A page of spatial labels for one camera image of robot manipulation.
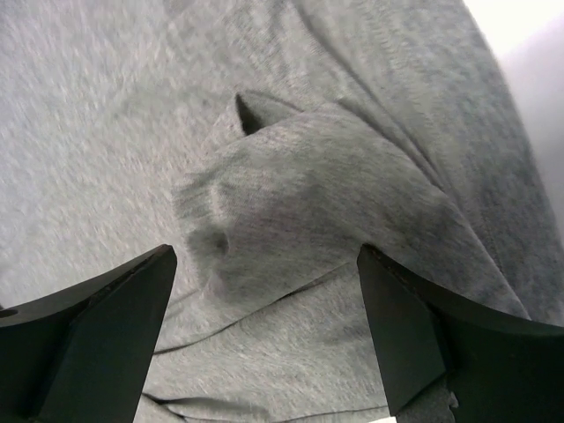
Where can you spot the grey t-shirt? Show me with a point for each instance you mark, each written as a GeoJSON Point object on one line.
{"type": "Point", "coordinates": [267, 141]}

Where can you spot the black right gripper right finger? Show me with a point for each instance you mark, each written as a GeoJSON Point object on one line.
{"type": "Point", "coordinates": [443, 358]}

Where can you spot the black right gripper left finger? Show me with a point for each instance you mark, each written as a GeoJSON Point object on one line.
{"type": "Point", "coordinates": [82, 354]}

